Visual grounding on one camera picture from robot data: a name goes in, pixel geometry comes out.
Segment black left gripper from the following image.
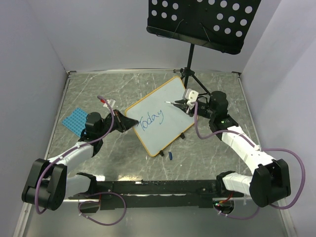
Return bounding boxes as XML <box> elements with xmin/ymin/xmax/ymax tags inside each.
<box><xmin>97</xmin><ymin>110</ymin><xmax>139</xmax><ymax>137</ymax></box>

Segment yellow framed whiteboard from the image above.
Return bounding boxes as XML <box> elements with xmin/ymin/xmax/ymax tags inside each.
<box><xmin>125</xmin><ymin>76</ymin><xmax>194</xmax><ymax>157</ymax></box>

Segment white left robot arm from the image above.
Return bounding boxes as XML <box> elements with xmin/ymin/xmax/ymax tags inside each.
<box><xmin>21</xmin><ymin>110</ymin><xmax>139</xmax><ymax>210</ymax></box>

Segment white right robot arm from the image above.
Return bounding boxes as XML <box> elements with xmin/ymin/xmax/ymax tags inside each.
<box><xmin>172</xmin><ymin>89</ymin><xmax>291</xmax><ymax>207</ymax></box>

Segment blue studded building plate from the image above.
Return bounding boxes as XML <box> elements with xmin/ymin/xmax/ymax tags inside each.
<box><xmin>62</xmin><ymin>108</ymin><xmax>87</xmax><ymax>137</ymax></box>

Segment black perforated music stand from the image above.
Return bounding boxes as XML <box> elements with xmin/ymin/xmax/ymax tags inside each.
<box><xmin>146</xmin><ymin>0</ymin><xmax>261</xmax><ymax>97</ymax></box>

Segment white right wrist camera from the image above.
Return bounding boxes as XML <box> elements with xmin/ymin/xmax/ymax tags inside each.
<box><xmin>183</xmin><ymin>88</ymin><xmax>199</xmax><ymax>107</ymax></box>

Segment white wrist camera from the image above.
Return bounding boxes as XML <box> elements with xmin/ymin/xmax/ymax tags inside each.
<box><xmin>97</xmin><ymin>95</ymin><xmax>116</xmax><ymax>108</ymax></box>
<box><xmin>183</xmin><ymin>88</ymin><xmax>199</xmax><ymax>107</ymax></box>

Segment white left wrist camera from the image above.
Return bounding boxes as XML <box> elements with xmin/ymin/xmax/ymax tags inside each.
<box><xmin>97</xmin><ymin>95</ymin><xmax>116</xmax><ymax>108</ymax></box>

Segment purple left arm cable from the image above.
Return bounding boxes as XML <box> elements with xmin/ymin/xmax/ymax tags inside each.
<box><xmin>34</xmin><ymin>94</ymin><xmax>127</xmax><ymax>226</ymax></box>

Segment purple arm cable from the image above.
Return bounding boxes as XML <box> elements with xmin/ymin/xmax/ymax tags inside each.
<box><xmin>34</xmin><ymin>94</ymin><xmax>127</xmax><ymax>226</ymax></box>
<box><xmin>194</xmin><ymin>101</ymin><xmax>306</xmax><ymax>220</ymax></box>

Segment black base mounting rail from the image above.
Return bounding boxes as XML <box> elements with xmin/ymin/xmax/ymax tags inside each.
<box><xmin>70</xmin><ymin>180</ymin><xmax>244</xmax><ymax>210</ymax></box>

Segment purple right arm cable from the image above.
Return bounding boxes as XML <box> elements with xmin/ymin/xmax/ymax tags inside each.
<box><xmin>194</xmin><ymin>101</ymin><xmax>306</xmax><ymax>220</ymax></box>

